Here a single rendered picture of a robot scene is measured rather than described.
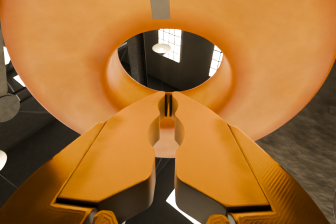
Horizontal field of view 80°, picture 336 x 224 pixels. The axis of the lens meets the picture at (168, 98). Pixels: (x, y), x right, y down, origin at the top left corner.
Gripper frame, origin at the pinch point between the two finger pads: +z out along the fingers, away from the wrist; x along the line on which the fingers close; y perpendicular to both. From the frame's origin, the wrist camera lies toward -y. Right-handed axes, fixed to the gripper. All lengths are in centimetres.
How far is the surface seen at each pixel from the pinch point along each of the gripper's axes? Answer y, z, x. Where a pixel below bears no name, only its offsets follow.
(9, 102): 111, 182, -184
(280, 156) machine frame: 36, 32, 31
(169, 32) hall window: 158, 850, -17
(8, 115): 126, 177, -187
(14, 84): 433, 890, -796
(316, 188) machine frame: 43, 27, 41
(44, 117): 491, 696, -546
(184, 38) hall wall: 174, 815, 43
